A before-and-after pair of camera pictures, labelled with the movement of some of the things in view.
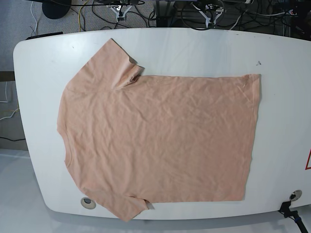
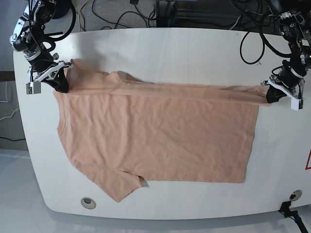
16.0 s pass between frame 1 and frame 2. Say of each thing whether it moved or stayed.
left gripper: moved
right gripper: moved
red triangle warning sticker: stayed
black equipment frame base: stayed
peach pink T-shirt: moved
